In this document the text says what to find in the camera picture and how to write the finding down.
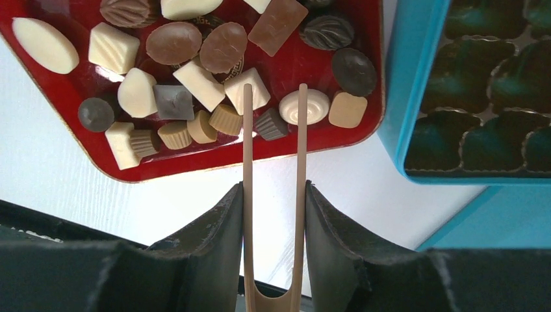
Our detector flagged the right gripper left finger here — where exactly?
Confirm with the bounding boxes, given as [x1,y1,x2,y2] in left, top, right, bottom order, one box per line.
[1,184,243,311]

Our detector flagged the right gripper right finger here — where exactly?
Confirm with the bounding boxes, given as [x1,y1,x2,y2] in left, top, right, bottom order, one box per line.
[305,181,550,311]

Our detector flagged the wooden tongs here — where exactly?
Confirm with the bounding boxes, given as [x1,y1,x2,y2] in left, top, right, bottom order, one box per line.
[242,83,308,311]

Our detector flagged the red chocolate tray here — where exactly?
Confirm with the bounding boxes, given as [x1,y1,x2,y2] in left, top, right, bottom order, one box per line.
[0,0,386,185]

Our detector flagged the teal chocolate box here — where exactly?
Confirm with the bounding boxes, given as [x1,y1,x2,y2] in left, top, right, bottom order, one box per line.
[378,1,550,185]

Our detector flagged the tan round cup chocolate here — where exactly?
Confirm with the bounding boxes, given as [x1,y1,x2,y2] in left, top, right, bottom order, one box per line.
[187,110,218,144]

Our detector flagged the brown fluted cup chocolate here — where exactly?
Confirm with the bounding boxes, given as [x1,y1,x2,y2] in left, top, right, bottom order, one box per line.
[129,129,161,158]

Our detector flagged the white tall bar chocolate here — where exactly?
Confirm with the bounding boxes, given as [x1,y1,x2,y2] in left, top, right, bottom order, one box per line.
[105,122,142,170]

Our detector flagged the tan square chocolate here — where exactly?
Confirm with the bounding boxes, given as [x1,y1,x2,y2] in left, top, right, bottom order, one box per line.
[328,91,368,129]

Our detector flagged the dark fluted cup chocolate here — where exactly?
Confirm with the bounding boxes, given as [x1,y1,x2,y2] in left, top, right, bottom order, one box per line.
[253,108,289,141]

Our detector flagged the white swirl round chocolate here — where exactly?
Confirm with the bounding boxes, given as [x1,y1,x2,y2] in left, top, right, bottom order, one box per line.
[279,88,330,125]

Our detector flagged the dark grey square chocolate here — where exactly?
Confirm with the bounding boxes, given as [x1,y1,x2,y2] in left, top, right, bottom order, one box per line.
[153,84,195,120]

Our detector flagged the white ridged diamond chocolate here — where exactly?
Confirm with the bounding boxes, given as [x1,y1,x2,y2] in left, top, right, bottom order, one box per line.
[224,68,271,116]

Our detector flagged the white rounded wedge chocolate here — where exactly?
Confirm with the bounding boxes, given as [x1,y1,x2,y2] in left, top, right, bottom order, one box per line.
[118,68,158,118]

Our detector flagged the dark round chocolate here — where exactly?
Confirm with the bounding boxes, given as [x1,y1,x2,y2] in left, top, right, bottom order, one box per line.
[78,97,116,133]

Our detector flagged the white rectangular bar chocolate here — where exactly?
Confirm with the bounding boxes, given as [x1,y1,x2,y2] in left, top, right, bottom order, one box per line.
[173,57,225,112]

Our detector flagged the dark oval chocolate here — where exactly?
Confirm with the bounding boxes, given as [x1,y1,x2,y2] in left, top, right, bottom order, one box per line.
[331,48,378,97]

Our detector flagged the brown oval chocolate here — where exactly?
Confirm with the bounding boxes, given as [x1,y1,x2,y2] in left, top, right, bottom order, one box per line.
[199,22,248,73]

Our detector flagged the brown round chocolate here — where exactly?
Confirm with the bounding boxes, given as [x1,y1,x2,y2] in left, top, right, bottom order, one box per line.
[146,21,203,65]

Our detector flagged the white ridged square chocolate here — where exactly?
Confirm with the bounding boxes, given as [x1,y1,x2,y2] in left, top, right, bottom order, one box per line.
[88,22,140,75]

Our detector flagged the dark ribbed leaf chocolate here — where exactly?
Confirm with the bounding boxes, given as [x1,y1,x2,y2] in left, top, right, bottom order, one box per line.
[299,14,355,51]

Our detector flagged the brown rectangular chocolate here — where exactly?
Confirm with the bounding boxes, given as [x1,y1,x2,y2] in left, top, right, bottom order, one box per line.
[248,0,309,57]

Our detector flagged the white oval chocolate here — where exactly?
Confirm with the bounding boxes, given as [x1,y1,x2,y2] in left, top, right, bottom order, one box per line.
[12,18,79,75]

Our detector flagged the teal box lid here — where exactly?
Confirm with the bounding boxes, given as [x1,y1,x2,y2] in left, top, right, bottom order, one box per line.
[417,186,550,251]

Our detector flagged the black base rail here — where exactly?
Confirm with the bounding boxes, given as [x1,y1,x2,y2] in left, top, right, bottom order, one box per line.
[0,198,311,312]

